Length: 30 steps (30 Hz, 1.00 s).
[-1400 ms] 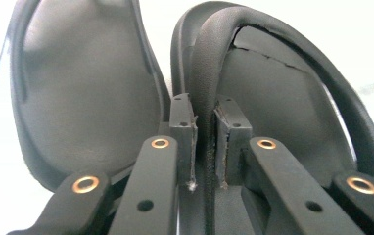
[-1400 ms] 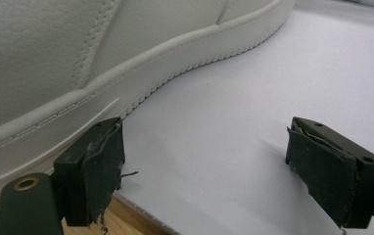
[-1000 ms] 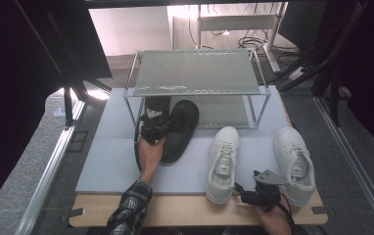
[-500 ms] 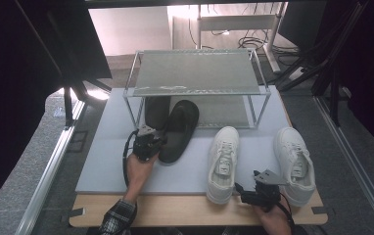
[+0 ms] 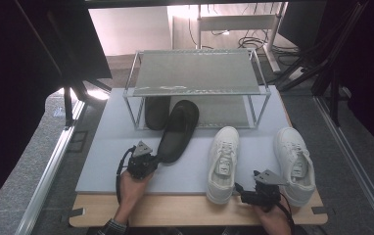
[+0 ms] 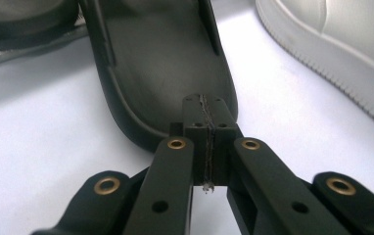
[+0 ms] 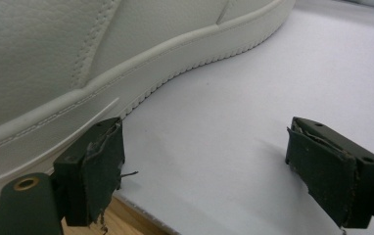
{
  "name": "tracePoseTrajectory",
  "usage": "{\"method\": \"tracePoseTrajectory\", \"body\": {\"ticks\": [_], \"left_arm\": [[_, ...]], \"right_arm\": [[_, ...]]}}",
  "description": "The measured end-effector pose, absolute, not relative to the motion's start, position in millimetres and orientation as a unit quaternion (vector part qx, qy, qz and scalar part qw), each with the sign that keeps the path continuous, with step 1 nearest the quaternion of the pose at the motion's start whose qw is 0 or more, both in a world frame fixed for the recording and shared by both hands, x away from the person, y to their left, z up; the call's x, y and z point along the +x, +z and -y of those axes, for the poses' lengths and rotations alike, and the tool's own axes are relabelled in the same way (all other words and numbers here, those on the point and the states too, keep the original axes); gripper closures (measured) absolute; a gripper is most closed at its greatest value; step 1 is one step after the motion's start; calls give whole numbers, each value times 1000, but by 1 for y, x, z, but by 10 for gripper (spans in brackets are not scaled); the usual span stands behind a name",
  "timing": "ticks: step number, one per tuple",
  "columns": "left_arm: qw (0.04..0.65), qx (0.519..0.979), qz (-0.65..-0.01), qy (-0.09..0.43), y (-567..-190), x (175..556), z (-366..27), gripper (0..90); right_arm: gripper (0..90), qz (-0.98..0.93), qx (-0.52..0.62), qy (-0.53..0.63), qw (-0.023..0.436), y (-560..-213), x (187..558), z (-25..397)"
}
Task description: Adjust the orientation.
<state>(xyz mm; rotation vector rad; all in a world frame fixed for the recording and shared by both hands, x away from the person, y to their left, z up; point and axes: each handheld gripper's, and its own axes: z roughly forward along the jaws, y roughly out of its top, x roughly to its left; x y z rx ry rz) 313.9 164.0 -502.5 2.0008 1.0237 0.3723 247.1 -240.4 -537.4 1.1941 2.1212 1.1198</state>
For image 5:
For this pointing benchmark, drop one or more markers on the metal shoe rack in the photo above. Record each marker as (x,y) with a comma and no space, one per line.
(195,71)

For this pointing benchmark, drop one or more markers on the aluminium rail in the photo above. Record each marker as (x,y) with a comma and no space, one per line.
(44,182)
(354,166)

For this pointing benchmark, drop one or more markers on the black metal stands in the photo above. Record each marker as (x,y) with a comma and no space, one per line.
(333,98)

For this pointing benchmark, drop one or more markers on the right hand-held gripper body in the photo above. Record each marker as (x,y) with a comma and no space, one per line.
(268,192)

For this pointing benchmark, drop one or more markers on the black board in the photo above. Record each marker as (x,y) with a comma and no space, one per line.
(84,42)

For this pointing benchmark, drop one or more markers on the person's left hand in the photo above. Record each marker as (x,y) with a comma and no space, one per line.
(132,191)

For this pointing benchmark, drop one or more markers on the light grey mat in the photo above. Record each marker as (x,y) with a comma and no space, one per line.
(188,163)

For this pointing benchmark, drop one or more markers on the black slipper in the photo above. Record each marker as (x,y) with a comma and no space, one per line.
(178,130)
(157,114)

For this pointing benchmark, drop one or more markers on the person's right hand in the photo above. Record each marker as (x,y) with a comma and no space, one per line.
(276,222)

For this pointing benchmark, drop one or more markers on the white metal desk frame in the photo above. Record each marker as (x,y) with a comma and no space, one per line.
(237,22)

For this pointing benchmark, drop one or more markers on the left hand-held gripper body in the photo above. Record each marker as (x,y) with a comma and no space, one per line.
(141,164)

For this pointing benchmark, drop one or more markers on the black tape piece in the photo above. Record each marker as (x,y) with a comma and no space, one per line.
(76,212)
(320,210)

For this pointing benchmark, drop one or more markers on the black tripod stand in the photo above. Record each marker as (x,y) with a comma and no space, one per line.
(67,107)

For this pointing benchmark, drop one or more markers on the white sneaker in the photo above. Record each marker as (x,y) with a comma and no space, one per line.
(221,192)
(289,140)

